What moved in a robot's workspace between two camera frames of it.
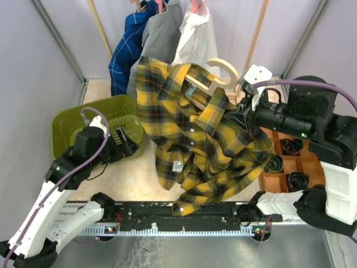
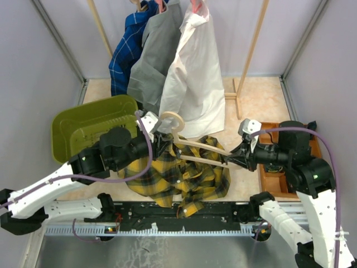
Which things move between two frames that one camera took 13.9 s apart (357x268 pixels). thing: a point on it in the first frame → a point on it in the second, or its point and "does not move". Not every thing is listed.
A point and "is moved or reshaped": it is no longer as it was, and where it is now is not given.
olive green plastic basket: [121, 110] does not move
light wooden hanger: [215, 85] → [177, 140]
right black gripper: [243, 114] → [242, 154]
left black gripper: [126, 148] → [161, 140]
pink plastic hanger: [195, 6] does not move
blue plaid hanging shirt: [126, 51] does not move
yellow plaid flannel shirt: [201, 149] is moved or reshaped
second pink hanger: [162, 6] does not move
